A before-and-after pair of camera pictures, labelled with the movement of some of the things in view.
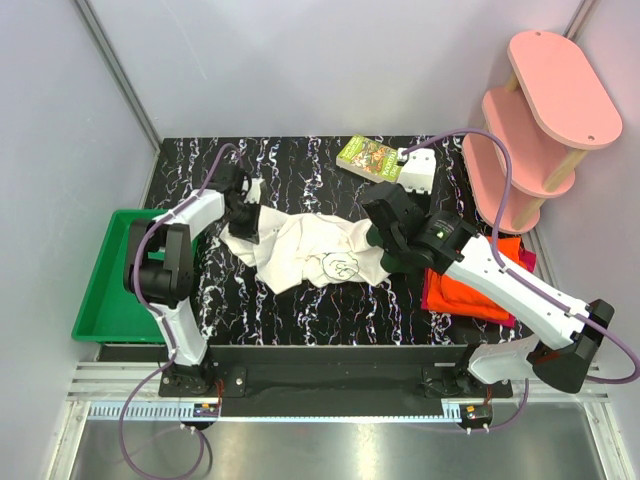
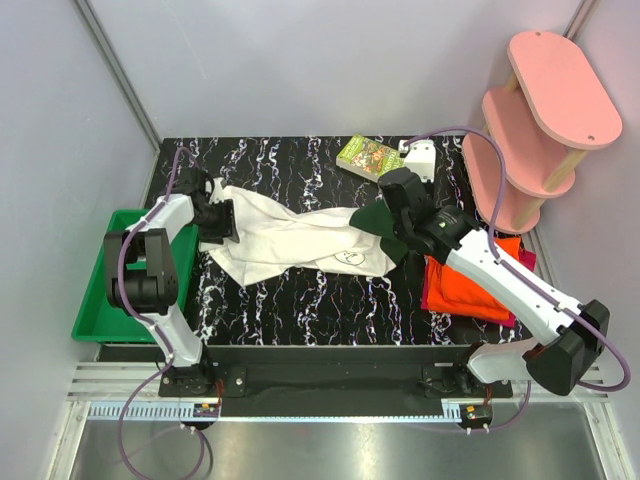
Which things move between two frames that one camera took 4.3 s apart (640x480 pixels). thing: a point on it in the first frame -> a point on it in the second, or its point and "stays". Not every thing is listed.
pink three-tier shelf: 551,111 stays
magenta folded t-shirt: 528,259 stays
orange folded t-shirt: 446,294 stays
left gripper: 250,231 -> 226,227
